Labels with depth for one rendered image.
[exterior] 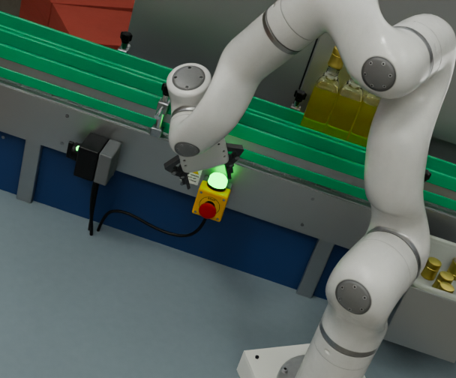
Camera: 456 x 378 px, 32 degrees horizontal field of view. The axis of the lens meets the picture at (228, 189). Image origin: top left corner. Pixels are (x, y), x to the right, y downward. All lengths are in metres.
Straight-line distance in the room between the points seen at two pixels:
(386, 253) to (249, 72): 0.39
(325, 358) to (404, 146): 0.47
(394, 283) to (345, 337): 0.18
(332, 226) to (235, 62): 0.63
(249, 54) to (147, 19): 0.74
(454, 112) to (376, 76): 0.89
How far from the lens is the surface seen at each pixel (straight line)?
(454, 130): 2.07
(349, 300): 1.35
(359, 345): 1.49
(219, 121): 1.40
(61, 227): 1.98
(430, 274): 1.90
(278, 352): 1.72
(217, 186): 1.79
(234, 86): 1.39
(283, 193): 1.84
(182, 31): 2.06
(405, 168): 1.30
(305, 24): 1.30
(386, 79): 1.17
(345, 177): 1.83
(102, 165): 1.82
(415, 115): 1.30
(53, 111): 1.89
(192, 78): 1.47
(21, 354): 1.65
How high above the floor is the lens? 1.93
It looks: 31 degrees down
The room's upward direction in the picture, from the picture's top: 18 degrees clockwise
